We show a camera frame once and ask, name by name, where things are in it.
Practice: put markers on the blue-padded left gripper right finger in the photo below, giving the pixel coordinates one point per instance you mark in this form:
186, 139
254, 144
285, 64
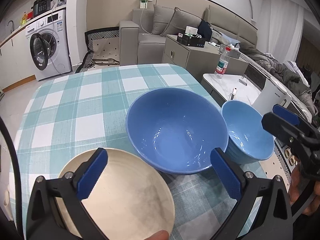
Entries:
274, 217

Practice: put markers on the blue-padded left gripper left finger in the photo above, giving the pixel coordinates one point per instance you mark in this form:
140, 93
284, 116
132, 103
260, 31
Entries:
44, 218

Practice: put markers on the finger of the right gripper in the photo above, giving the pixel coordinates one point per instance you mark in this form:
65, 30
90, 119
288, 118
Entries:
284, 116
285, 130

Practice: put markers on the cream plate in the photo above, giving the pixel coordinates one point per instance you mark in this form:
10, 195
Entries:
130, 200

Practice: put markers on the large blue bowl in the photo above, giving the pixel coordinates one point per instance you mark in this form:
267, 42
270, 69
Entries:
174, 130

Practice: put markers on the kitchen faucet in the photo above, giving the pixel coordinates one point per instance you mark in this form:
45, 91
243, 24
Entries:
11, 26

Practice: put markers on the operator right hand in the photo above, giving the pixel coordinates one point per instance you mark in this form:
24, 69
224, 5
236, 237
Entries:
296, 188

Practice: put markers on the operator thumb tip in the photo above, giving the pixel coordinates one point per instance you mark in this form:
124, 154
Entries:
160, 235

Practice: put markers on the white electric kettle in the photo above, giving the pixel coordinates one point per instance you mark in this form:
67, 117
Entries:
273, 93

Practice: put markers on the light blue ribbed bowl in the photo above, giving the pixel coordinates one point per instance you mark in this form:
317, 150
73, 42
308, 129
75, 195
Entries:
248, 141

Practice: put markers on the clear plastic bottle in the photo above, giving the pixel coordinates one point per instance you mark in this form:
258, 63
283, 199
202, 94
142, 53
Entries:
223, 62

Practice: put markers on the grey side cabinet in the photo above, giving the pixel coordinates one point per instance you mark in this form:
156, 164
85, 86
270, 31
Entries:
197, 61

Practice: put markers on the black organizer box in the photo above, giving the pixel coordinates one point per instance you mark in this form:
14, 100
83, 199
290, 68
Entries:
191, 38

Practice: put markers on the grey throw pillow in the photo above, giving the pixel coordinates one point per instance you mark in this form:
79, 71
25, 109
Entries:
179, 21

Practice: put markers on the grey sofa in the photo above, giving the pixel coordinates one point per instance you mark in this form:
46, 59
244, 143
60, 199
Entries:
142, 39

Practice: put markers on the white washing machine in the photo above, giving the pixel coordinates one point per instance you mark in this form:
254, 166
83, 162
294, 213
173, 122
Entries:
48, 45

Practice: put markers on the black patterned rug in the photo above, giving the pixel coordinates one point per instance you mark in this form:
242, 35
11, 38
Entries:
102, 49

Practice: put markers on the yellow oil bottle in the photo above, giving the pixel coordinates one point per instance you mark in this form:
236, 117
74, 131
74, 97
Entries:
24, 19

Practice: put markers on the black pressure cooker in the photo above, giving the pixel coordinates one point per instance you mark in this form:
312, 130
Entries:
41, 6

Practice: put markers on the wall socket with charger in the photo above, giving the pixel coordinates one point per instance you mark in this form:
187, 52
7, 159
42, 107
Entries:
144, 3

